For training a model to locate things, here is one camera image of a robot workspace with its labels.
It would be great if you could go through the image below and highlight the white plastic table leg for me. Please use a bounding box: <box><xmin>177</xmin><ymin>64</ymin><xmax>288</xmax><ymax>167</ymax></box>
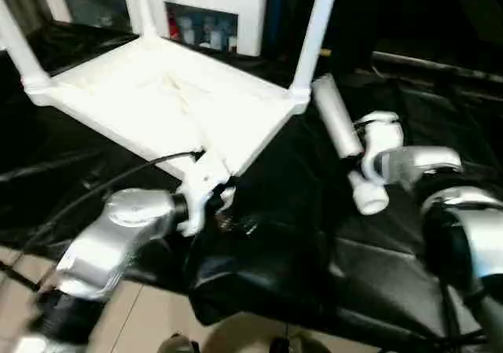
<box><xmin>311</xmin><ymin>73</ymin><xmax>389</xmax><ymax>216</ymax></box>
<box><xmin>0</xmin><ymin>0</ymin><xmax>52</xmax><ymax>94</ymax></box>
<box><xmin>132</xmin><ymin>0</ymin><xmax>159</xmax><ymax>42</ymax></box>
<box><xmin>289</xmin><ymin>0</ymin><xmax>342</xmax><ymax>94</ymax></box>

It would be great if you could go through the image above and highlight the white plastic table top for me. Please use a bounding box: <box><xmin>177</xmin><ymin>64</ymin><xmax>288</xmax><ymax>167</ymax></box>
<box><xmin>21</xmin><ymin>34</ymin><xmax>311</xmax><ymax>189</ymax></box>

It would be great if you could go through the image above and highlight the black mat cover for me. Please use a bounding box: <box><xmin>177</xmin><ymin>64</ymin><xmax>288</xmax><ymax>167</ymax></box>
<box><xmin>0</xmin><ymin>20</ymin><xmax>503</xmax><ymax>346</ymax></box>

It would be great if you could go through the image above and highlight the long black rod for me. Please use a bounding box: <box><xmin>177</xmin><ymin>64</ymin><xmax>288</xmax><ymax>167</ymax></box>
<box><xmin>371</xmin><ymin>52</ymin><xmax>503</xmax><ymax>85</ymax></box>

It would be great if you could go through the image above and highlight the grey rounded robot foot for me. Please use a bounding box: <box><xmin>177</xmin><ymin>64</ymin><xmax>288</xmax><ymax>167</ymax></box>
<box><xmin>159</xmin><ymin>332</ymin><xmax>200</xmax><ymax>353</ymax></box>

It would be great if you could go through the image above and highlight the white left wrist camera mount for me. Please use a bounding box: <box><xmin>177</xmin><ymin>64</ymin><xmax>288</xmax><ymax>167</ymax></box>
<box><xmin>178</xmin><ymin>148</ymin><xmax>233</xmax><ymax>236</ymax></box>

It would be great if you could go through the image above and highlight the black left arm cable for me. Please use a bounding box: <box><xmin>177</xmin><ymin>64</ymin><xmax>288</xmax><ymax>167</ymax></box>
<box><xmin>0</xmin><ymin>150</ymin><xmax>205</xmax><ymax>291</ymax></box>

